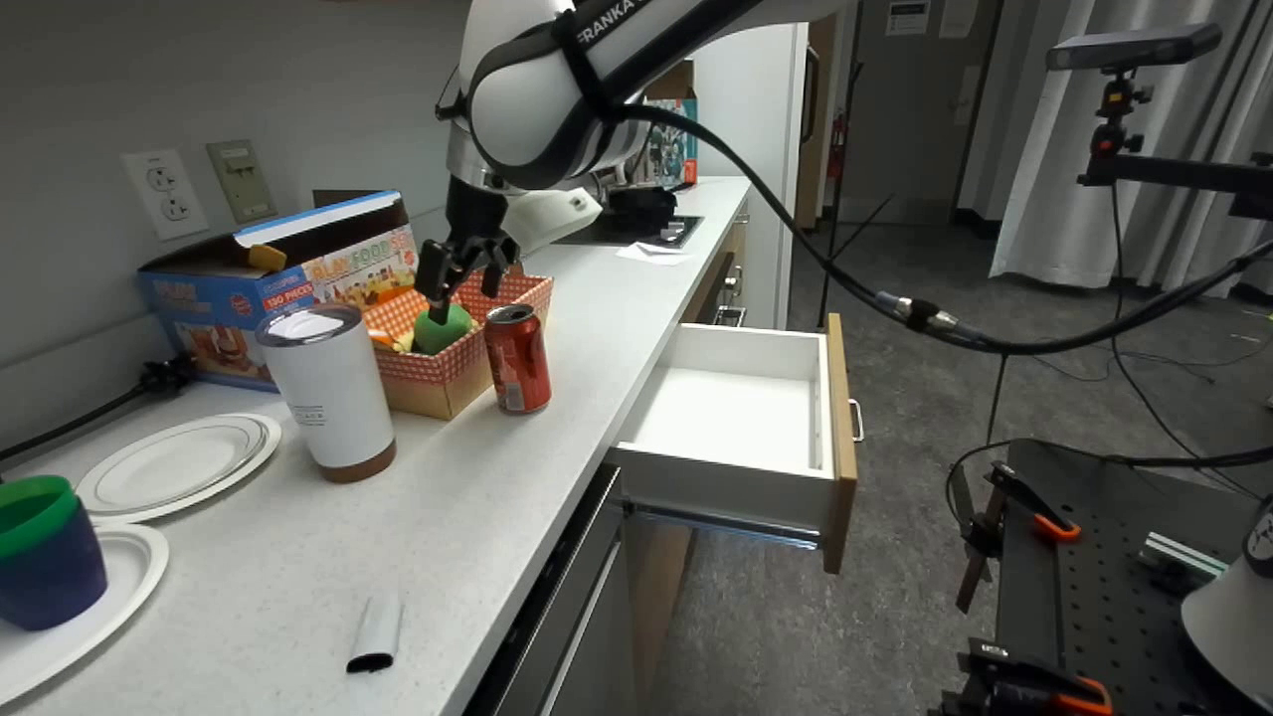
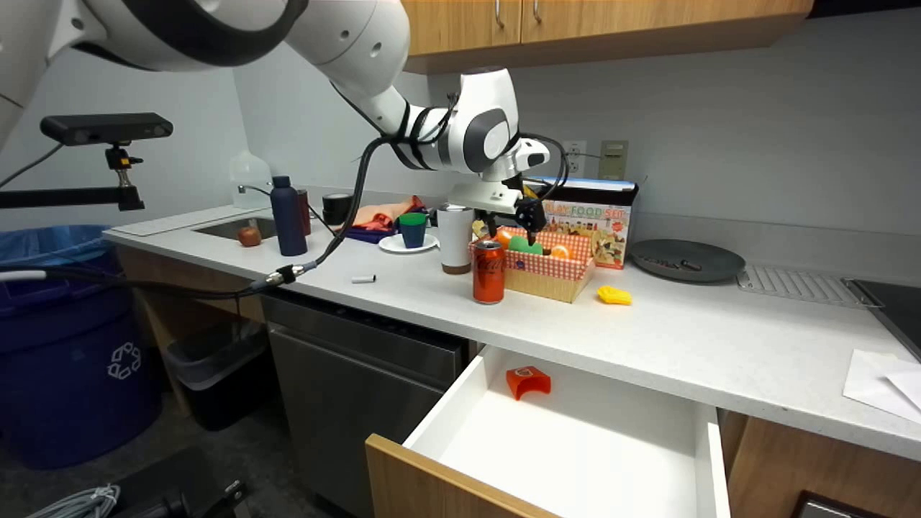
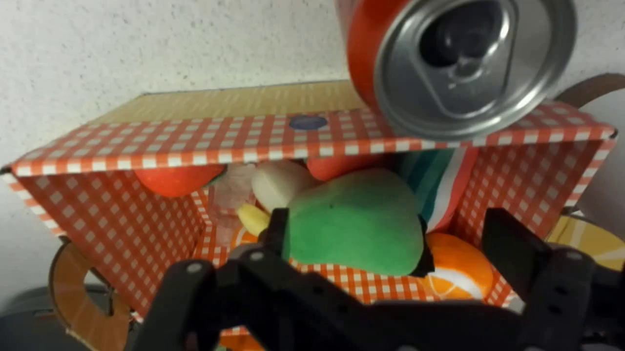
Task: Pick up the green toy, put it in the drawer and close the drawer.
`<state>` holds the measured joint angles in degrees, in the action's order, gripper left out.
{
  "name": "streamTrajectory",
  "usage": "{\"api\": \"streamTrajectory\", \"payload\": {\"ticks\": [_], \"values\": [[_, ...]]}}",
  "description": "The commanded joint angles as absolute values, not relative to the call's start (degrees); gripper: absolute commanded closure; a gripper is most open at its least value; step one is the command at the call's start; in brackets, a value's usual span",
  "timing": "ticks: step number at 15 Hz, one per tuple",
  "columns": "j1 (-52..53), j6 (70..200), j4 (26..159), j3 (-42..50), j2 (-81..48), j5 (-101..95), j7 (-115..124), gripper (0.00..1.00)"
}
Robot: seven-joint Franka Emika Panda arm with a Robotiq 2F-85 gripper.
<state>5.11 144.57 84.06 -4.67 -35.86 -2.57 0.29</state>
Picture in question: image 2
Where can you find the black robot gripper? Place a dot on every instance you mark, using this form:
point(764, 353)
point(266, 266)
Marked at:
point(521, 191)

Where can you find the green toy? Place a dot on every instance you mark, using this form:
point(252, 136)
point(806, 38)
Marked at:
point(525, 248)

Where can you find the white drawer with wooden front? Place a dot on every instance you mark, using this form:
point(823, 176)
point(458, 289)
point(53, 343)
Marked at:
point(566, 451)

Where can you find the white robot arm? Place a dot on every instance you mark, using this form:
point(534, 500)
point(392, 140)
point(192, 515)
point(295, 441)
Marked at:
point(364, 48)

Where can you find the yellow sponge toy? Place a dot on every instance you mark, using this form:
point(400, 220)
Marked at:
point(613, 296)

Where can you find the orange toy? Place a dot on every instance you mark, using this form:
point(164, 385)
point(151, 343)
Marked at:
point(528, 385)

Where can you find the orange checkered basket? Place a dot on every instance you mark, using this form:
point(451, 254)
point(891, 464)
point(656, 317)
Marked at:
point(547, 274)

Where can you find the red soda can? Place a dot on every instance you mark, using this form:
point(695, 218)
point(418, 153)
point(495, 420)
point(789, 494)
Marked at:
point(490, 274)

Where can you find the blue snack box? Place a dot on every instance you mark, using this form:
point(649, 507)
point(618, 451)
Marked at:
point(600, 225)

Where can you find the white tumbler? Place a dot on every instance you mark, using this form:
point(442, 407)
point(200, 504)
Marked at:
point(455, 241)

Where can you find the blue cup with green rim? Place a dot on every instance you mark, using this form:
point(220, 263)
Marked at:
point(412, 231)

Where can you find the white plate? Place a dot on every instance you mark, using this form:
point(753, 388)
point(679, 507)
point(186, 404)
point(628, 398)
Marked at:
point(392, 247)

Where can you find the orange cloth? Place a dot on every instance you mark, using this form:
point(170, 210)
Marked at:
point(376, 218)

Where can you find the purple cloth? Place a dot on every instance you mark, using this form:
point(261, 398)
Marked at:
point(364, 234)

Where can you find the small white marker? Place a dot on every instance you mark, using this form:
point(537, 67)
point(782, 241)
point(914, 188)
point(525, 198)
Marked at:
point(364, 280)

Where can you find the black cup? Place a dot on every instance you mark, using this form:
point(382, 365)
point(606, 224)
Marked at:
point(334, 212)

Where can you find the wooden upper cabinet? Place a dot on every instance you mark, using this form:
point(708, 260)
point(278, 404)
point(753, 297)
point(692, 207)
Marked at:
point(622, 24)

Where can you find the dark red bottle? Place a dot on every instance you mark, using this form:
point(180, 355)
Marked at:
point(305, 212)

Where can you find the navy blue bottle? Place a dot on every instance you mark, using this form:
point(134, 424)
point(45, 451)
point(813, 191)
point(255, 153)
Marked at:
point(289, 220)

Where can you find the grey dishwasher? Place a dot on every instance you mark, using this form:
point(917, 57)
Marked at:
point(356, 392)

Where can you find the grey drying mat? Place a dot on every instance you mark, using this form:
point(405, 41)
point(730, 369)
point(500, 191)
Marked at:
point(802, 286)

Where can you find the small brown round item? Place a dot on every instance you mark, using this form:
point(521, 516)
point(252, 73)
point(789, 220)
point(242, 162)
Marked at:
point(252, 234)

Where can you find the kitchen sink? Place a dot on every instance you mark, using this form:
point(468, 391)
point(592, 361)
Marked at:
point(233, 230)

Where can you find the black trash bin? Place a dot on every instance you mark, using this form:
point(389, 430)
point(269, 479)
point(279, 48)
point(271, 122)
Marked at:
point(220, 379)

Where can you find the white paper sheet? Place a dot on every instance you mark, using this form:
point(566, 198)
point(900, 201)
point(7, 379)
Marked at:
point(868, 379)
point(911, 388)

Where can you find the black cooktop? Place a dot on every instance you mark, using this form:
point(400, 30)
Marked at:
point(895, 312)

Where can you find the wooden base cabinet panel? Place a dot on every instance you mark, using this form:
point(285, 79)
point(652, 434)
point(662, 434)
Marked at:
point(816, 470)

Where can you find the blue recycling bin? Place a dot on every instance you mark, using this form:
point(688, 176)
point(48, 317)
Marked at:
point(66, 365)

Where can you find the crumpled clear plastic bag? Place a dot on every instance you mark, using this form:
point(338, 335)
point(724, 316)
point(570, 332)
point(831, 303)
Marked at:
point(81, 503)

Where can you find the white wrist camera block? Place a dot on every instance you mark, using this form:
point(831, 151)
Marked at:
point(484, 198)

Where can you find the white wall outlet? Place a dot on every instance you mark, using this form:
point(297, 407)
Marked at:
point(577, 162)

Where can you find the grey wall switch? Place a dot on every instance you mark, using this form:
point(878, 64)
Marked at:
point(613, 159)

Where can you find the wooden sink cabinet frame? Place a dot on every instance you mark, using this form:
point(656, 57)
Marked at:
point(183, 289)

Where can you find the black stereo camera bar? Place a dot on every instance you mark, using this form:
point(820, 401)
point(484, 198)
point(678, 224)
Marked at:
point(105, 129)

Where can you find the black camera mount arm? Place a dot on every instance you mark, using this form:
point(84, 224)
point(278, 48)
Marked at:
point(58, 198)

